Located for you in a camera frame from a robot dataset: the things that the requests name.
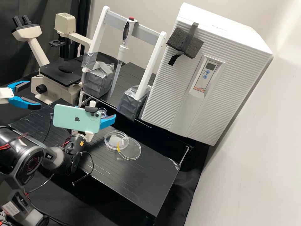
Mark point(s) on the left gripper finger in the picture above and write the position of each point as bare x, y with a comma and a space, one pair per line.
20, 85
23, 101

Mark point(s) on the grey taped block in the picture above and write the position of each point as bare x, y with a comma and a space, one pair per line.
128, 103
96, 80

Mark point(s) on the pipette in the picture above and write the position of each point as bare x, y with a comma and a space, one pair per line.
128, 30

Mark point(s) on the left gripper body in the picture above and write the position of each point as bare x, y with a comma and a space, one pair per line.
5, 93

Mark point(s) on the cream microscope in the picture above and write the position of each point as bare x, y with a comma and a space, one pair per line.
37, 81

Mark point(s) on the incubator door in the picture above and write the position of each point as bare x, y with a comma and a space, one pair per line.
169, 94

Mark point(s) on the white incubator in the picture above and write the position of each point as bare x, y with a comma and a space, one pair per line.
223, 30

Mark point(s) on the black platform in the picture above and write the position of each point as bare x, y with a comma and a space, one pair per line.
131, 179
131, 73

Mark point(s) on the petri dish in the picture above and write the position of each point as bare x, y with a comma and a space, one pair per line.
112, 140

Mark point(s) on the white pipette stand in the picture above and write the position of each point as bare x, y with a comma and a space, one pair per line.
145, 33

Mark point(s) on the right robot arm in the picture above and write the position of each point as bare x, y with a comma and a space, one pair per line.
28, 157

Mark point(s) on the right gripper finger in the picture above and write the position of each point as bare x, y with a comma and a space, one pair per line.
108, 121

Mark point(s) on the right wrist camera phone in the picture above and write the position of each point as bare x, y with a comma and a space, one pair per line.
70, 118

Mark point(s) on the petri dish lid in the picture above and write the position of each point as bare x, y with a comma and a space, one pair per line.
131, 150

